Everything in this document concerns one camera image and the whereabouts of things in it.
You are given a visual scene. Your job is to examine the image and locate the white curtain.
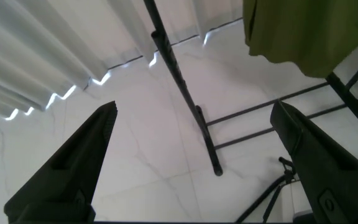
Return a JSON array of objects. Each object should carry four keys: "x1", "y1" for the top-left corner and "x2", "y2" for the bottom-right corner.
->
[{"x1": 0, "y1": 0, "x2": 244, "y2": 128}]

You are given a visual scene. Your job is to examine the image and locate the black clothes rack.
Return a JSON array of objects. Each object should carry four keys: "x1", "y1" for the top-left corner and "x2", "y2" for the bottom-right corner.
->
[{"x1": 143, "y1": 0, "x2": 358, "y2": 177}]

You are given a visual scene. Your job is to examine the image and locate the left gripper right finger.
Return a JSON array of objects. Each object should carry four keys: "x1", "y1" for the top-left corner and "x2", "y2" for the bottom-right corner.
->
[{"x1": 270, "y1": 100, "x2": 358, "y2": 224}]

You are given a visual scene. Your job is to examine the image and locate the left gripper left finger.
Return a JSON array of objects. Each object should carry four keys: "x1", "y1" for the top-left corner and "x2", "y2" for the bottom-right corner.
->
[{"x1": 4, "y1": 100, "x2": 118, "y2": 224}]

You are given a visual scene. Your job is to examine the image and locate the green printed shirt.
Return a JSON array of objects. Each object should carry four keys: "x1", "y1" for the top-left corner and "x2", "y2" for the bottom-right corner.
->
[{"x1": 242, "y1": 0, "x2": 358, "y2": 110}]

